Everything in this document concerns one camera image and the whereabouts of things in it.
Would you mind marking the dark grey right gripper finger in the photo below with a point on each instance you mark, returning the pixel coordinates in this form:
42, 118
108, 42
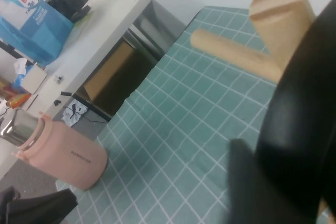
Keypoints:
252, 192

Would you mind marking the black over-ear headphones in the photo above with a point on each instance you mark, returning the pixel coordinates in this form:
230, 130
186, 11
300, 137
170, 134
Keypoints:
302, 103

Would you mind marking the wooden tree-shaped headphone stand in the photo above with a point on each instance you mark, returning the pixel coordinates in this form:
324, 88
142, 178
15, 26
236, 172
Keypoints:
281, 30

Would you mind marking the green white-grid tablecloth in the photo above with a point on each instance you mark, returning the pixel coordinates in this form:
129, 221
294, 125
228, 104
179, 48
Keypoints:
183, 119

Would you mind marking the brown cardboard box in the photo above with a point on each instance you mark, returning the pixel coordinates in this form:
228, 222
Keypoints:
110, 74

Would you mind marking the pink insulated bottle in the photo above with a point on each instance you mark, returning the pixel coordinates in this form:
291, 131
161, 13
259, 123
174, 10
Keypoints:
68, 155

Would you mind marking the white printed plastic bag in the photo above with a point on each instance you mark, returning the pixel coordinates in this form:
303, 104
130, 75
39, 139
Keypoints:
76, 112

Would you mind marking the silver metal desk panel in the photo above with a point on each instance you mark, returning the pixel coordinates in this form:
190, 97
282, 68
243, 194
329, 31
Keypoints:
155, 24

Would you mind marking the black cloth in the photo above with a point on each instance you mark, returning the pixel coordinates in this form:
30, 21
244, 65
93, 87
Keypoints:
39, 208

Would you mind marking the white desk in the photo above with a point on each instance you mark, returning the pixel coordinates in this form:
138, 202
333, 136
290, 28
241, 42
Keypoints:
78, 51

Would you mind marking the small white box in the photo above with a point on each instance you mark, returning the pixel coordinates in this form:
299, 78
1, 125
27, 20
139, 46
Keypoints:
34, 79

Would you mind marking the orange snack packet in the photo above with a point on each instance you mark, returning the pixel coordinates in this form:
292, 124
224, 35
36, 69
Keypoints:
19, 100

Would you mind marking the blue white tissue pack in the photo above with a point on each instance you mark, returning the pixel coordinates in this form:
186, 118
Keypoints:
19, 74

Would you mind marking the blue and white shopping bag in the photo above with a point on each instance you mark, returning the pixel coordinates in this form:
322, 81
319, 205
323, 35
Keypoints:
39, 32

